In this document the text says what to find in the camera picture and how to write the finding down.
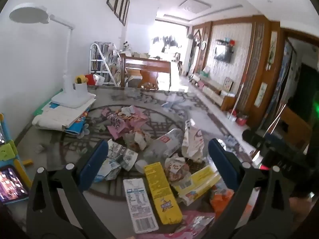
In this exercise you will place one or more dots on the white pen holder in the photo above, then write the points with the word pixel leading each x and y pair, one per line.
pixel 81 87

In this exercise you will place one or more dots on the pile of pink wrappers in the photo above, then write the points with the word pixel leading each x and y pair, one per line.
pixel 122 124

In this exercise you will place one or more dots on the stack of papers and books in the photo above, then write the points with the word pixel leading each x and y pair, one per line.
pixel 59 118

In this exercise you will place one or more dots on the clear plastic bottle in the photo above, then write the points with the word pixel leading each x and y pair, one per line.
pixel 169 142

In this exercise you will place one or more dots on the small red bucket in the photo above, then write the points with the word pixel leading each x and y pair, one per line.
pixel 241 121

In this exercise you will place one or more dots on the pink packet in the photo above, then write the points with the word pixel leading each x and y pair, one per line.
pixel 194 222

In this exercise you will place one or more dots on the white printed wrapper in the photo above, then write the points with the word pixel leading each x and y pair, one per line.
pixel 192 142

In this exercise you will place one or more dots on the printed door curtain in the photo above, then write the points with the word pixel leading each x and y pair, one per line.
pixel 282 72

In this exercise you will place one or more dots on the yellow cardboard box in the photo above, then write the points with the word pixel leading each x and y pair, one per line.
pixel 159 189

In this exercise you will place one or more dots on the white paper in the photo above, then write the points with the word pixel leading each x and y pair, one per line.
pixel 139 139

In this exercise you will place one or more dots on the phone with lit screen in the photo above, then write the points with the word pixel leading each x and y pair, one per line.
pixel 11 184

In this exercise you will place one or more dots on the yellow and white box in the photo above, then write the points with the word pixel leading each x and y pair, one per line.
pixel 197 184

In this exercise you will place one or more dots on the framed colourful picture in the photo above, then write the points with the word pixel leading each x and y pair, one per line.
pixel 228 84

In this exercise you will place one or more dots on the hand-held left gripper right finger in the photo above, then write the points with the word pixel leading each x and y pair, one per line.
pixel 223 164

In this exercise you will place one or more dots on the mop with metal pole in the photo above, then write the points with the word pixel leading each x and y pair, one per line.
pixel 238 97

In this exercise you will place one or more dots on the blue white carton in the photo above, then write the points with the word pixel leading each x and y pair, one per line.
pixel 119 154

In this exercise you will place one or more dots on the tall painted wall panel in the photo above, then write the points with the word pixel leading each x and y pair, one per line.
pixel 272 49

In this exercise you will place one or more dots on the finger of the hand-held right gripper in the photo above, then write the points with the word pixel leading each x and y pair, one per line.
pixel 250 136

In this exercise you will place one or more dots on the wooden bench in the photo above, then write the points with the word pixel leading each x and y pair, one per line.
pixel 147 71

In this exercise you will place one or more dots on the wooden television cabinet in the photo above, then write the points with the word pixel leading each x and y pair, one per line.
pixel 214 90

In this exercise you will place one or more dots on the patterned paper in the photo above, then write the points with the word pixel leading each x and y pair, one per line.
pixel 175 165

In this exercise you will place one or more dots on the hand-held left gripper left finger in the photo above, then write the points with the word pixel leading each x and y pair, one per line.
pixel 93 164

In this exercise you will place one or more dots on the wall television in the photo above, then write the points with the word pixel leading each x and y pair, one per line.
pixel 222 54

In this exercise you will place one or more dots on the orange wrapper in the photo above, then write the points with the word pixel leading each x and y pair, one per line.
pixel 220 199

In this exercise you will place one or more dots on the white book rack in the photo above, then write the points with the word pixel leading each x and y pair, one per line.
pixel 98 64

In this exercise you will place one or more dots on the white desk lamp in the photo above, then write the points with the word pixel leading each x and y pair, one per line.
pixel 68 94

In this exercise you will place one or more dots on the short painted wall panel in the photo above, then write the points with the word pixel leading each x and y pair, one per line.
pixel 260 94

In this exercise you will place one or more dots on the white long carton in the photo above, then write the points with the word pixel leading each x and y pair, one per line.
pixel 138 204

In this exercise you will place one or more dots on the wall shelf with ornaments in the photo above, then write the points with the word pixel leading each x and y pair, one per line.
pixel 225 42

